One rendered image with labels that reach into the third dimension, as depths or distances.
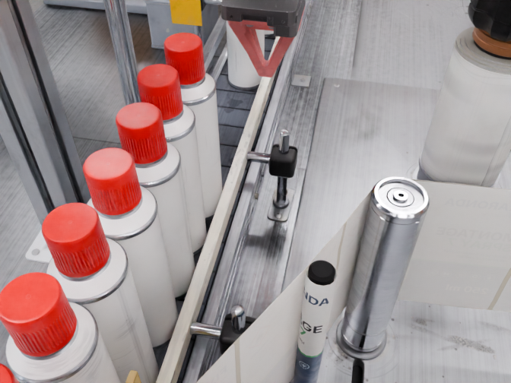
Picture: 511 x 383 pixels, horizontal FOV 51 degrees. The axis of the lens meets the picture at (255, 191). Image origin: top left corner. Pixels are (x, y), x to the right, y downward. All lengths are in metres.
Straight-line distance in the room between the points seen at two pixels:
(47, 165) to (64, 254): 0.24
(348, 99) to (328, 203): 0.20
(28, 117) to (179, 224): 0.17
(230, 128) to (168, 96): 0.28
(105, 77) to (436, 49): 0.57
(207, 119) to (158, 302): 0.17
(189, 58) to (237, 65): 0.29
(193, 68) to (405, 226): 0.23
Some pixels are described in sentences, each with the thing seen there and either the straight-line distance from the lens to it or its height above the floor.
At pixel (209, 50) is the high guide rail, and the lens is 0.70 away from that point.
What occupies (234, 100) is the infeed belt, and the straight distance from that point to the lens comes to 0.75.
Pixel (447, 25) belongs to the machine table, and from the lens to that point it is 1.09.
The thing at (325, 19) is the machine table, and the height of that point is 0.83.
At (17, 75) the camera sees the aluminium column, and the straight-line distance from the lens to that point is 0.49.
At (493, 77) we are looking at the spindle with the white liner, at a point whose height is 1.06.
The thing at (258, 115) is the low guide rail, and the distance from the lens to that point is 0.67.
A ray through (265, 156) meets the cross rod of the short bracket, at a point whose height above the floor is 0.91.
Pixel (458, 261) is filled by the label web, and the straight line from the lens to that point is 0.45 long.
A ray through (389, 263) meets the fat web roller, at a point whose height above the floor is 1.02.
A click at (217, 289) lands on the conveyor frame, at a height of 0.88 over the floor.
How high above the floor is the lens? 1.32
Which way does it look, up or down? 46 degrees down
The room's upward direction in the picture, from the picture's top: straight up
